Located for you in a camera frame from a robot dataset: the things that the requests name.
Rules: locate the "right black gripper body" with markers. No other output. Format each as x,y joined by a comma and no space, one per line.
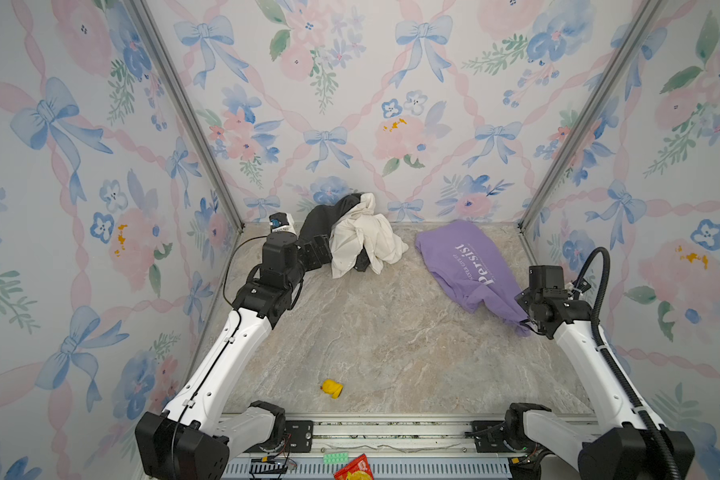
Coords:
526,302

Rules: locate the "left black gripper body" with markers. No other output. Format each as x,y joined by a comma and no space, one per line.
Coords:
309,259

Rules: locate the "black cloth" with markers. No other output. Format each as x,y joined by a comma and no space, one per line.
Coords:
322,218

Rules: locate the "white cloth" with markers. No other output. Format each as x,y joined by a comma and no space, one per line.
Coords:
362,229

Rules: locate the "purple printed t-shirt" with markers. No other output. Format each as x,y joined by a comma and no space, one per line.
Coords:
472,272

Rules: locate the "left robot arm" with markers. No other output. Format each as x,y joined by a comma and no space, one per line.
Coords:
190,439

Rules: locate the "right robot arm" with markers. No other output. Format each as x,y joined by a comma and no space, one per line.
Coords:
629,439

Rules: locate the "small yellow toy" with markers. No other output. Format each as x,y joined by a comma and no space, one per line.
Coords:
332,388

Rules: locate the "green connector block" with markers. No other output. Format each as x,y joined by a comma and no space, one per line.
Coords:
336,458

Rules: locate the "red snack packet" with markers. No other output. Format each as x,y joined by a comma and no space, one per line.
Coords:
357,469

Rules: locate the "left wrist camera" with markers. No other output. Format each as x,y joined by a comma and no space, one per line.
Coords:
281,222

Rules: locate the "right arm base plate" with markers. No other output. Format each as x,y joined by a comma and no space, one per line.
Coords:
491,436

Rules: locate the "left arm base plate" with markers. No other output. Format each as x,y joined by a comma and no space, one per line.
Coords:
297,436

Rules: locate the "aluminium rail frame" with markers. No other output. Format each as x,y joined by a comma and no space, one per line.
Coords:
402,437

